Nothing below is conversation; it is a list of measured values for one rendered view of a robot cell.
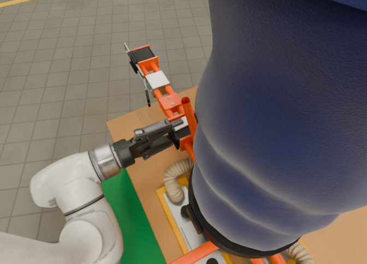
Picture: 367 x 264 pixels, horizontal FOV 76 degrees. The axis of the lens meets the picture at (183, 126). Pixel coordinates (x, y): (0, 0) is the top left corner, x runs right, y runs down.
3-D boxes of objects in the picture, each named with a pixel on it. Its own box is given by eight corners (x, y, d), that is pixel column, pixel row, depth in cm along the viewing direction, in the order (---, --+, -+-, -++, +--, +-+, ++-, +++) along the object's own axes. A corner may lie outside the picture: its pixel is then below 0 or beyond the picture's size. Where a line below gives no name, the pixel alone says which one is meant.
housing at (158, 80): (171, 92, 81) (171, 82, 77) (153, 99, 79) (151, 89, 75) (163, 79, 84) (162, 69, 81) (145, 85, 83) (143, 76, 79)
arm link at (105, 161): (96, 160, 68) (116, 151, 70) (106, 186, 63) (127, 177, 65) (85, 143, 61) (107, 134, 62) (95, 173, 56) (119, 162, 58)
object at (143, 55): (159, 68, 87) (158, 57, 83) (140, 74, 85) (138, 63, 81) (150, 55, 92) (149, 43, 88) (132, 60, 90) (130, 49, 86)
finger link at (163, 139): (140, 153, 64) (140, 156, 65) (176, 141, 69) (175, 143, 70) (135, 142, 66) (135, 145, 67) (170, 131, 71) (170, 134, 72)
